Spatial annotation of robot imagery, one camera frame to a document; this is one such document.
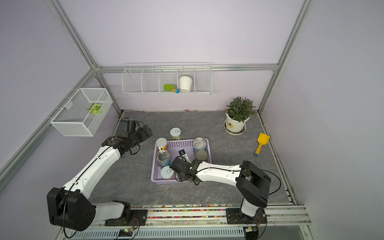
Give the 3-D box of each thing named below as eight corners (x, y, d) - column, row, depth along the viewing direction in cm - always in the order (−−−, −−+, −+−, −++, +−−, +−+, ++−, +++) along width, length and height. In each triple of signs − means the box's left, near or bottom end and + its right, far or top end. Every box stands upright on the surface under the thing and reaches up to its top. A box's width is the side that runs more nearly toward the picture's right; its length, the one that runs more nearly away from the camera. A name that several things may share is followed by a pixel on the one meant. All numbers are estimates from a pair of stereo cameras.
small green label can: (170, 141, 105) (168, 136, 100) (171, 132, 110) (170, 127, 106) (181, 141, 105) (180, 136, 100) (182, 132, 110) (181, 127, 106)
